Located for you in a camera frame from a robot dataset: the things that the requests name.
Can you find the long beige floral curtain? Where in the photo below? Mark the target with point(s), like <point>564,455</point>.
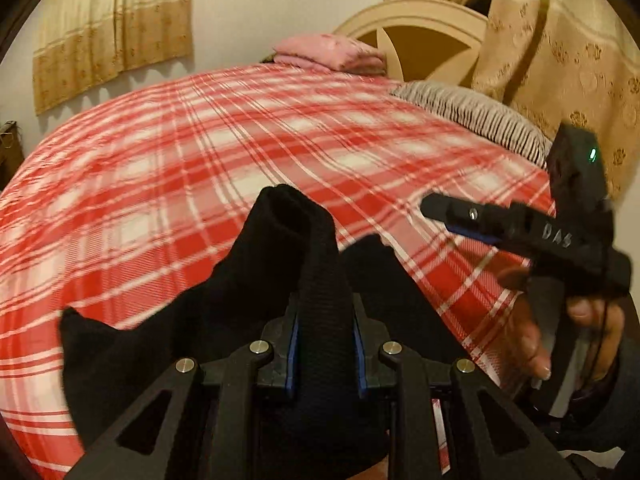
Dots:
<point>550,60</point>

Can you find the beige window curtain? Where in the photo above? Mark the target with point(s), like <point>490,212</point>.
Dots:
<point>100,35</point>

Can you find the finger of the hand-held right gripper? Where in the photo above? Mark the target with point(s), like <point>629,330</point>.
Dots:
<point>465,215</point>

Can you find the folded pink blanket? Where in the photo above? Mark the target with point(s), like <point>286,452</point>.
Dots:
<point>325,52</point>

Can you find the striped pillow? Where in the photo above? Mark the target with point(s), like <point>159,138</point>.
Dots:
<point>475,110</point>

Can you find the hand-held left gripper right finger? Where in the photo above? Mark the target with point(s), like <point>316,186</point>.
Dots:
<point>361,365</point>

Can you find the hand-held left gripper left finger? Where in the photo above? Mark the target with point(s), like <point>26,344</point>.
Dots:
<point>294,357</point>

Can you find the person's right hand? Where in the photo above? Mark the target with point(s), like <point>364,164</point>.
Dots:
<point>522,330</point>

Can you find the brown wooden desk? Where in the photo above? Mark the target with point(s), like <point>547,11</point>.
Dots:
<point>7,150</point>

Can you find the black pants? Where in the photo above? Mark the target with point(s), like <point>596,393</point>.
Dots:
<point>300,240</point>

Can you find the cream wooden headboard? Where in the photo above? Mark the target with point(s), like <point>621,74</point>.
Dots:
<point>425,15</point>

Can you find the person's dark clothing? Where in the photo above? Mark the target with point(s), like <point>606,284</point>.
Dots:
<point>600,435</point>

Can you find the red white plaid bedspread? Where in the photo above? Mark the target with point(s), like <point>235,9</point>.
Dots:
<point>150,160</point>

